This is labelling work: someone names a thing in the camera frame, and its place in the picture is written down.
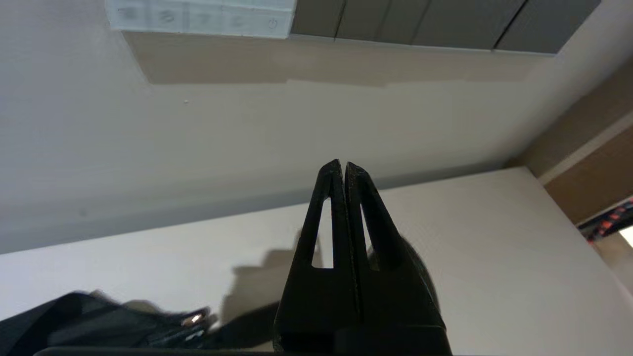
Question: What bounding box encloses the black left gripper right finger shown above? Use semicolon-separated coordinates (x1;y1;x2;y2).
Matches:
345;162;446;328

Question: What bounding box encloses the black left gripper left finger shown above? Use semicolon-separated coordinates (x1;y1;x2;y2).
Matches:
273;159;364;354

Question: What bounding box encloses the white wall thermostat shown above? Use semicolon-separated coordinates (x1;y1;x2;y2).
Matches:
105;0;297;39

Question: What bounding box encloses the white sideboard cabinet body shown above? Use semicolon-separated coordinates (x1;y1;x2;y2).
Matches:
0;167;633;356

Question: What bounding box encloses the black strip with red marks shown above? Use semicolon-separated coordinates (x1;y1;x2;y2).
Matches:
578;197;633;244

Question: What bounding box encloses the black folded umbrella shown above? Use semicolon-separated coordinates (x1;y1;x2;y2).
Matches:
0;291;218;356

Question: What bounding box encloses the grey triple rocker switch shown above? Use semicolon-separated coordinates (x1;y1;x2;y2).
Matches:
291;0;430;46

